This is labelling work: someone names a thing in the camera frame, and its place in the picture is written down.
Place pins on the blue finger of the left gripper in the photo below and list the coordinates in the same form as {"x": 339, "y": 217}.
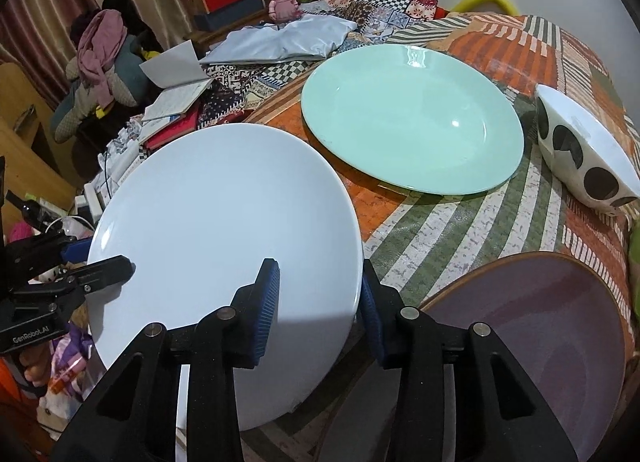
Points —
{"x": 75, "y": 250}

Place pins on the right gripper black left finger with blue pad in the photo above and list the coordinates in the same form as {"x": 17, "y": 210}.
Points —
{"x": 131, "y": 415}

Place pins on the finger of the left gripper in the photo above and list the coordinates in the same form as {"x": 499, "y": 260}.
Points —
{"x": 113, "y": 271}

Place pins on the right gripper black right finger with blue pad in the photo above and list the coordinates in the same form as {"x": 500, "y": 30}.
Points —
{"x": 462, "y": 394}

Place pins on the white plate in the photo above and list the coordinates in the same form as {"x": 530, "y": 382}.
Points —
{"x": 198, "y": 218}

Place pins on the purple brown-rimmed plate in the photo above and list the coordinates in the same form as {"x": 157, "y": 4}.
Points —
{"x": 561, "y": 324}

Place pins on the white bowl black dots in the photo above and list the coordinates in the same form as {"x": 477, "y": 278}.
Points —
{"x": 583, "y": 154}

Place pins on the mint green plate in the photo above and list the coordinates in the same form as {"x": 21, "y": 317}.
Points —
{"x": 415, "y": 119}

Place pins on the green bowl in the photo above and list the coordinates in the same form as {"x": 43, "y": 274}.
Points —
{"x": 634, "y": 270}

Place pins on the person's left hand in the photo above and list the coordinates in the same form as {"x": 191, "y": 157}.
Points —
{"x": 37, "y": 363}

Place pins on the orange sleeve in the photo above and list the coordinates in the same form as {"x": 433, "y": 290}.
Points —
{"x": 22, "y": 437}

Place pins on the grey stuffed toy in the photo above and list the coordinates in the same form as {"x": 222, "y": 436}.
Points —
{"x": 124, "y": 84}

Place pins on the patchwork bed quilt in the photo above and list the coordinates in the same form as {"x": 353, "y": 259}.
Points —
{"x": 419, "y": 242}

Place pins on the open white book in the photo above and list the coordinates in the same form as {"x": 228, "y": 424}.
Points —
{"x": 181, "y": 79}

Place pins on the pink scarf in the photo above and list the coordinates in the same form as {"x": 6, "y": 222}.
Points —
{"x": 97, "y": 51}

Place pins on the red and navy box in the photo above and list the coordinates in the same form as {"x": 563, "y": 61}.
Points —
{"x": 214, "y": 15}

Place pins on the light blue folded cloth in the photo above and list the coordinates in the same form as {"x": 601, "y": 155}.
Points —
{"x": 312, "y": 37}

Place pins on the pink toy figure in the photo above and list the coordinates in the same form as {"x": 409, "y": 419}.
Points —
{"x": 283, "y": 11}

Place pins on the checkered patchwork fabric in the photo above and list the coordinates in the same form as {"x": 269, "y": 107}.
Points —
{"x": 390, "y": 7}

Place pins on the yellow curved cushion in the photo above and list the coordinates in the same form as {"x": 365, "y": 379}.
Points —
{"x": 504, "y": 6}

